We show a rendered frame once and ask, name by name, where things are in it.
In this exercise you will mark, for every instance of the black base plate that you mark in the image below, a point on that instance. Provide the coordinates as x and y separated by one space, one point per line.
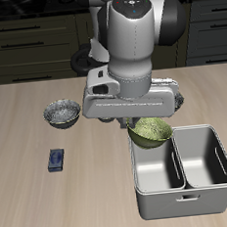
78 61

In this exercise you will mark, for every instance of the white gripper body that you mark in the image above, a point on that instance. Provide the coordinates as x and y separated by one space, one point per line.
128 106

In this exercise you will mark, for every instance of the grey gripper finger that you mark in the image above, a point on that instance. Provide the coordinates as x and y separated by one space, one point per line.
124 122

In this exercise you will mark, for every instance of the grey speckled bowl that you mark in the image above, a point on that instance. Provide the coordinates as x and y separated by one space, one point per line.
179 101
61 113

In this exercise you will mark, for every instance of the dark kitchen cupboards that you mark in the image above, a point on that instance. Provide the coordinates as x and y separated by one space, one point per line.
31 61

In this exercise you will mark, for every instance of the white basket with two bins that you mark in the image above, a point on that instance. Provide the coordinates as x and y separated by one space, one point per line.
187 196

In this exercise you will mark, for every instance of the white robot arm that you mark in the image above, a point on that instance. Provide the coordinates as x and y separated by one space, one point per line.
130 48

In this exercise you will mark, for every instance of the green bowl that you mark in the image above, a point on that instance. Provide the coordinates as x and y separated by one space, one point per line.
150 133

